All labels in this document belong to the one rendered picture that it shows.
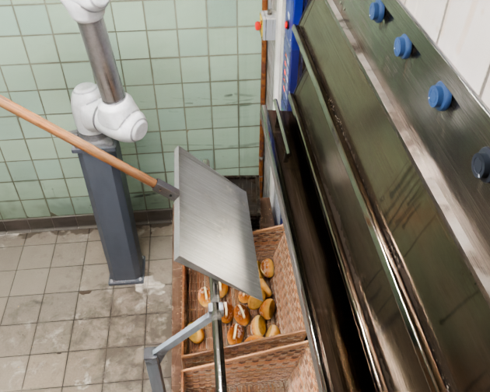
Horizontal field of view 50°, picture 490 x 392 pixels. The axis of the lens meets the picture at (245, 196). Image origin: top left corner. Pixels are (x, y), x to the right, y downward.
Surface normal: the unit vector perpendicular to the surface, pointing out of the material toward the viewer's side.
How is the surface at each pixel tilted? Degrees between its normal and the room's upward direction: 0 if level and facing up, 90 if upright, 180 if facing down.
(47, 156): 90
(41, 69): 90
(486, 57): 90
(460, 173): 90
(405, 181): 70
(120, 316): 0
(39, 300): 0
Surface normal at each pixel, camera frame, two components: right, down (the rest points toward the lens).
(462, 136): -1.00, 0.05
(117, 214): 0.08, 0.66
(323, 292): 0.14, -0.75
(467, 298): -0.93, -0.21
